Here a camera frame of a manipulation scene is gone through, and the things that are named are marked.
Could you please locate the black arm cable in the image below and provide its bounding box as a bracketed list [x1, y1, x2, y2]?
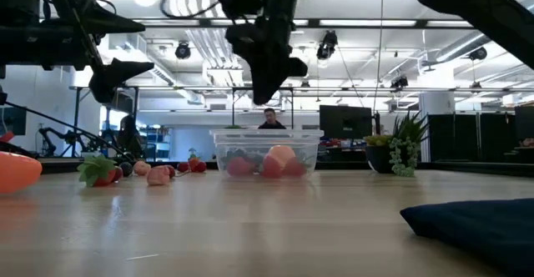
[159, 0, 229, 20]
[96, 0, 118, 16]

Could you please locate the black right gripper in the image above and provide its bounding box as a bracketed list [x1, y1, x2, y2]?
[225, 18, 310, 105]

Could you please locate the dark blue folded cloth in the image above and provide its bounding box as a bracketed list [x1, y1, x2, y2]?
[399, 198, 534, 277]

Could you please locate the pale pink fruit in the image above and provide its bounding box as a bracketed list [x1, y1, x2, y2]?
[146, 166, 170, 187]

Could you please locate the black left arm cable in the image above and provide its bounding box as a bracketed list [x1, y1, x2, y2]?
[96, 0, 118, 16]

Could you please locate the red plastic strawberry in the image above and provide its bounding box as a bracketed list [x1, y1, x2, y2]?
[261, 155, 283, 179]

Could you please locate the thin hanging cable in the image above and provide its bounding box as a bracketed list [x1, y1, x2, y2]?
[372, 0, 385, 103]

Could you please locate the black monitor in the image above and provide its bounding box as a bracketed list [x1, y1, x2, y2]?
[514, 105, 534, 147]
[319, 104, 373, 141]

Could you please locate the small orange-red strawberry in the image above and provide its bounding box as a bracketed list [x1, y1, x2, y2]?
[188, 147, 202, 173]

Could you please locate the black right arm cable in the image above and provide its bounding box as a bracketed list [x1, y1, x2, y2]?
[159, 0, 229, 20]

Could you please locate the black overhead light bar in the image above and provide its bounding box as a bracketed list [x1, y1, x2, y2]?
[133, 17, 476, 30]

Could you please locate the orange plastic peach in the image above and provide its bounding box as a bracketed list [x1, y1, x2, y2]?
[266, 144, 297, 168]

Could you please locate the clear plastic tupperware container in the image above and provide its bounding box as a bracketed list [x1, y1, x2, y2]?
[209, 128, 325, 182]

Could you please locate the black ceiling spotlight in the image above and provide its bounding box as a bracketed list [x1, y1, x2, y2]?
[174, 41, 192, 60]
[468, 46, 488, 63]
[390, 75, 410, 91]
[315, 30, 339, 62]

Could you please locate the black room partition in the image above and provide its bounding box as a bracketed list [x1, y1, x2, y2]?
[427, 113, 516, 164]

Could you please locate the strawberry with large green leaves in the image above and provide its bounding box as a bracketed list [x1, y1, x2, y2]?
[77, 155, 120, 189]

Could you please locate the small pink peach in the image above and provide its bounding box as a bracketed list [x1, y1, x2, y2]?
[133, 160, 152, 177]

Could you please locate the person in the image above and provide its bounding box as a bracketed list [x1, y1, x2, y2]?
[257, 107, 288, 130]
[115, 115, 142, 159]

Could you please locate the potted succulent plant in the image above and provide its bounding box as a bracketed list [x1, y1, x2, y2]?
[364, 109, 431, 179]

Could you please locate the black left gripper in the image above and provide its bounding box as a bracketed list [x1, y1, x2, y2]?
[0, 0, 155, 105]

